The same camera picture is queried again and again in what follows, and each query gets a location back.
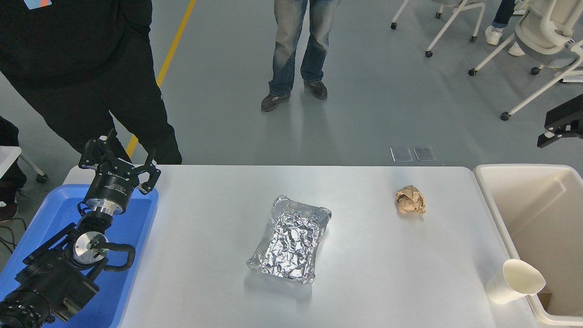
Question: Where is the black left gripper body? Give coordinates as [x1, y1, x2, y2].
[85, 159, 140, 209]

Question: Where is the white paper cup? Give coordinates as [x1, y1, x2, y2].
[485, 259, 547, 305]

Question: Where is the blue plastic tray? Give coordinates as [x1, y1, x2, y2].
[0, 184, 160, 328]

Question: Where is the large pale plastic bin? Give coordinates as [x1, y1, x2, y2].
[473, 164, 583, 328]

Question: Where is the white wheeled office chair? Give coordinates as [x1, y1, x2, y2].
[468, 0, 583, 121]
[390, 0, 486, 58]

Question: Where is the white wheeled side table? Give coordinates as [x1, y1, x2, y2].
[0, 146, 48, 184]

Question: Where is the person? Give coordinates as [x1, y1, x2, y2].
[0, 117, 27, 222]
[485, 0, 527, 57]
[261, 0, 341, 113]
[0, 0, 183, 165]

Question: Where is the clear floor plate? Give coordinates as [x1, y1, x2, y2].
[413, 146, 437, 162]
[390, 147, 414, 163]

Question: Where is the crinkled foil tray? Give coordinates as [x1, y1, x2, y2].
[246, 195, 332, 285]

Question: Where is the crumpled tan paper ball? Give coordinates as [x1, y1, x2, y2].
[395, 184, 427, 215]

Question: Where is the black floor cable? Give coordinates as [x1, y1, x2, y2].
[0, 218, 28, 254]

